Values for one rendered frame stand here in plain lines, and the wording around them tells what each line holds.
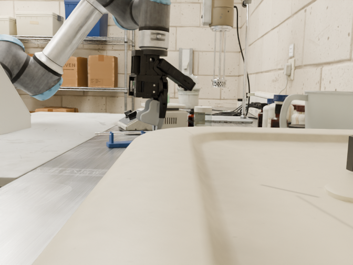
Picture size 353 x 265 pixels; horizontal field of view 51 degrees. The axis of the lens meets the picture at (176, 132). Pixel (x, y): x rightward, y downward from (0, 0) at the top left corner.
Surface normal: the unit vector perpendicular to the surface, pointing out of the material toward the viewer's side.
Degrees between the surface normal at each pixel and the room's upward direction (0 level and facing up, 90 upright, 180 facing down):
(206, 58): 90
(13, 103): 90
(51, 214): 0
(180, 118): 90
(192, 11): 90
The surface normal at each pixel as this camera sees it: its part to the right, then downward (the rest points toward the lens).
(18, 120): 0.99, 0.04
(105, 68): 0.04, 0.15
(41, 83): 0.47, 0.42
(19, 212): 0.02, -0.99
